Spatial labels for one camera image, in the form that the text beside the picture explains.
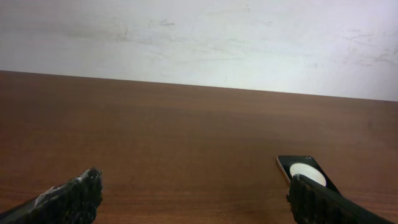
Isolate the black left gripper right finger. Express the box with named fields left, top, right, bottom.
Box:
left=286, top=174, right=392, bottom=224

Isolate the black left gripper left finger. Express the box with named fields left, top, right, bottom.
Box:
left=1, top=167, right=103, bottom=224

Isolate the black Galaxy smartphone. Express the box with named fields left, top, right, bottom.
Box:
left=277, top=155, right=340, bottom=194

